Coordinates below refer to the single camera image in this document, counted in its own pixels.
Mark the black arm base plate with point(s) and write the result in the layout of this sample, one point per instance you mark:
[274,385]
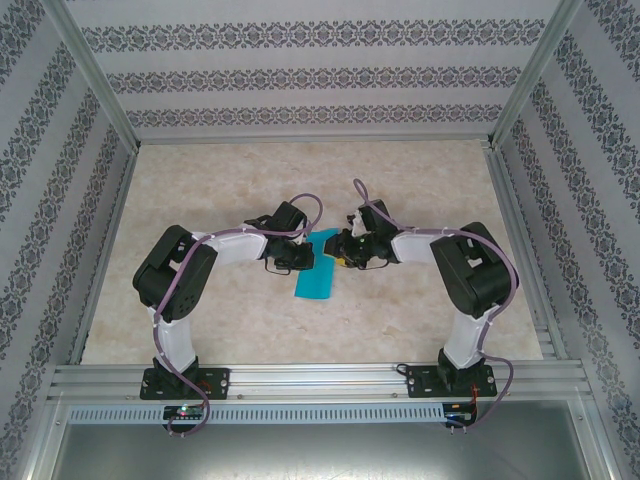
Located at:
[417,382]
[220,380]

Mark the blue paper sheet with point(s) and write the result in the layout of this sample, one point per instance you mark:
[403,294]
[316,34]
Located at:
[315,285]

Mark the controller board green light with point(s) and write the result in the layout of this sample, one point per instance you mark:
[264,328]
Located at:
[185,412]

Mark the aluminium table side rail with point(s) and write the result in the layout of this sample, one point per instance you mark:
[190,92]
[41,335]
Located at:
[107,250]
[509,200]

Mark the grey metal panel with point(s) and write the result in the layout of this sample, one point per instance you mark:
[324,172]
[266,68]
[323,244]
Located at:
[320,455]

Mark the long aluminium base rail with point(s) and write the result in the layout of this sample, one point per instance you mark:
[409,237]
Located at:
[320,380]

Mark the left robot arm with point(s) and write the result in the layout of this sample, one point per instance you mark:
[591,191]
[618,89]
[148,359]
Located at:
[175,275]

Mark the aluminium frame post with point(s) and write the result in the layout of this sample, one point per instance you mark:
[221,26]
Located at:
[529,75]
[95,75]

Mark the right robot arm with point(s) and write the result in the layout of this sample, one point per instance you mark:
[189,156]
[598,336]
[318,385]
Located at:
[475,270]

